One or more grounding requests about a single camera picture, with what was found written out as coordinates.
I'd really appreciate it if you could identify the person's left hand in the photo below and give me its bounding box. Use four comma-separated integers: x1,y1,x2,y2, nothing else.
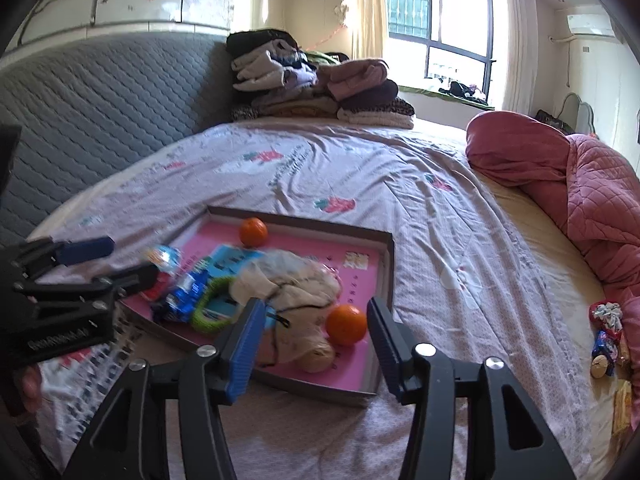
20,362,46,413

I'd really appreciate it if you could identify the window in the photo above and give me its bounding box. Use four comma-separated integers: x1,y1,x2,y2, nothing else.
382,0,506,108

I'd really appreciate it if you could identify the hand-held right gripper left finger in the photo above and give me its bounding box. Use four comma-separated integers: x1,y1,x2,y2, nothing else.
62,297,267,480

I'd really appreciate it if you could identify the white curved chair back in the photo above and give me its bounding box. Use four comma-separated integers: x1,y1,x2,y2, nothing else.
557,91,596,133

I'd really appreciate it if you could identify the red toy egg packet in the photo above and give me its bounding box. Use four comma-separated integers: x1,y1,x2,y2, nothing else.
140,270,173,302

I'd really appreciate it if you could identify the blue cookie packet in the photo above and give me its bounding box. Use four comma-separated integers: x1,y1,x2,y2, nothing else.
150,267,211,325

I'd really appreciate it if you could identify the pink quilt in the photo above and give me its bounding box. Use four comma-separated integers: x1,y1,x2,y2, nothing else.
466,112,640,376

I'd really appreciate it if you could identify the small doll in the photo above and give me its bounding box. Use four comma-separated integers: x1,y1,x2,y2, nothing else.
589,301,632,379

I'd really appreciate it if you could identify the yellow packet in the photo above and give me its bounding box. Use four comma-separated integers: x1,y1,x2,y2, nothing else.
612,379,633,436

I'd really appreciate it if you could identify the green fluffy ring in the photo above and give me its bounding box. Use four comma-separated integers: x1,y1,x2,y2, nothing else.
190,276,246,332

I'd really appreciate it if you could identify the orange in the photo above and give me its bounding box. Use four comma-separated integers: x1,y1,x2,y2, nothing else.
238,217,269,248
326,304,369,347

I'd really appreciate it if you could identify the white air conditioner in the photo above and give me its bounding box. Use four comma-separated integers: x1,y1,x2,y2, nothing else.
566,12,618,40

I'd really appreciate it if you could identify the blue toy egg packet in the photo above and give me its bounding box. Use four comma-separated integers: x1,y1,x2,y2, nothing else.
145,245,183,278

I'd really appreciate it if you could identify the dark cloth bundle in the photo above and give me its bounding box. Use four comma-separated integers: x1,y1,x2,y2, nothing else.
439,80,488,103

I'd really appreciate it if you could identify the cream mesh scrunchie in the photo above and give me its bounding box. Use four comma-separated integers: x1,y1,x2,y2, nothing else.
230,250,342,366

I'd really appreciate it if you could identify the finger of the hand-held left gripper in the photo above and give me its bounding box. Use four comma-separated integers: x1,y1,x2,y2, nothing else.
20,236,116,281
15,262,161,311

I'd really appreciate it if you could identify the walnut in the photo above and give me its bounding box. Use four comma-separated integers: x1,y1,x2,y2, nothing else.
297,342,337,374

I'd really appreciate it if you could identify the cream curtain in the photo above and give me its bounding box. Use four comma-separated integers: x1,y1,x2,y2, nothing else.
345,0,386,61
500,0,538,113

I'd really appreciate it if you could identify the shallow grey cardboard box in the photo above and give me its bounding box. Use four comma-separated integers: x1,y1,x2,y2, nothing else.
117,205,396,408

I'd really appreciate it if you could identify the green windowsill mat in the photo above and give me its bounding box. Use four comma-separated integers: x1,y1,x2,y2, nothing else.
397,84,496,111

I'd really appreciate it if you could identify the dark handbag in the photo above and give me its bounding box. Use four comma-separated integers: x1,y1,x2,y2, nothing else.
535,109,573,133

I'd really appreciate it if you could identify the strawberry printed bed cover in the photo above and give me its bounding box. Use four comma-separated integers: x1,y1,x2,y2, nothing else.
27,120,596,480

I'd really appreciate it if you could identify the beige bed sheet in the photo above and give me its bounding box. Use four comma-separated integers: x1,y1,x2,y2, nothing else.
480,172,616,461

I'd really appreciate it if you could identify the pile of folded clothes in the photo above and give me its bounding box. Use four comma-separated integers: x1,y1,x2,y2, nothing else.
226,30,417,131

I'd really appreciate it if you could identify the grey quilted headboard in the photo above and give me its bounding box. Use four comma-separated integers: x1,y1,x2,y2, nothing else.
0,30,236,256

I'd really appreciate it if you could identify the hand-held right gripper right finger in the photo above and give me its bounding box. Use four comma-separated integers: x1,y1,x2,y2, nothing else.
366,296,576,480

